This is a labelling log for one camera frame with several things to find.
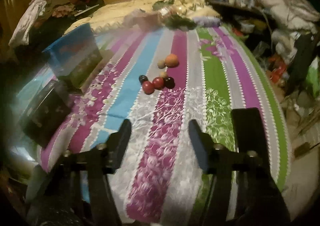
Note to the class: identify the pile of clothes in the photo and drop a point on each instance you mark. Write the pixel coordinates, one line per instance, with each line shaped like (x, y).
(40, 11)

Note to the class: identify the pink instant noodle cup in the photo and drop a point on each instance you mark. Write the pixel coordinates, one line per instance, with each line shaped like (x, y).
(146, 22)

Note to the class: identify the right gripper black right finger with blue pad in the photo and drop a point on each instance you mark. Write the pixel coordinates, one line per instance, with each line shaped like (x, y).
(259, 200)

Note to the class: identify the small beige fruit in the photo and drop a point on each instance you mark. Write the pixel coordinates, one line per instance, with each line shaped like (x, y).
(163, 74)
(161, 64)

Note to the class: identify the striped floral bed sheet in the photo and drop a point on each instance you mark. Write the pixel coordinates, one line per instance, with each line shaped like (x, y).
(159, 180)

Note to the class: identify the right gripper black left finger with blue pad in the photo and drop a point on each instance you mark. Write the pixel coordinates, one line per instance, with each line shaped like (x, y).
(77, 191)

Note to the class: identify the blue cardboard box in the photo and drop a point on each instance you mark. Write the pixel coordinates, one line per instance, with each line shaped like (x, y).
(74, 56)

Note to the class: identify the orange fruit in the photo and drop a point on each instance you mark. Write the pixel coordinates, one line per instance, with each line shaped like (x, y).
(171, 61)

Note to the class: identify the black smartphone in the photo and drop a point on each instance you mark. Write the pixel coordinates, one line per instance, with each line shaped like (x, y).
(249, 131)

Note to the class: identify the purple wrapped packet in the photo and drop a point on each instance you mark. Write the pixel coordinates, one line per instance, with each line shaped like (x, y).
(207, 21)

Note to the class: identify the green leafy vegetables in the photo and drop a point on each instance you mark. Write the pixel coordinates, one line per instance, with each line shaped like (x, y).
(172, 16)

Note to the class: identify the light blue plastic basket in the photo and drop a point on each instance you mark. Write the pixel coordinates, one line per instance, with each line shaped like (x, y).
(28, 92)

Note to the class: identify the dark blue fruit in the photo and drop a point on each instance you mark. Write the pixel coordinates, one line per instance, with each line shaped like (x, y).
(142, 79)

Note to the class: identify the cream yellow quilt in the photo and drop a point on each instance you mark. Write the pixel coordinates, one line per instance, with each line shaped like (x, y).
(111, 16)

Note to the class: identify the red fruit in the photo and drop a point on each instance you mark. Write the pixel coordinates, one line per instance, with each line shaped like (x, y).
(148, 87)
(158, 83)

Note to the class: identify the dark plastic-wrapped box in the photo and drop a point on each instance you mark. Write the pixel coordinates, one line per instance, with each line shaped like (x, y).
(46, 112)

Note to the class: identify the white pillow bundle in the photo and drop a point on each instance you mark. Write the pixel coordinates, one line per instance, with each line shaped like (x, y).
(285, 17)

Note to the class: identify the cluttered side table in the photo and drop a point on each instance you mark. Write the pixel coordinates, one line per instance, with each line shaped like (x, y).
(242, 16)

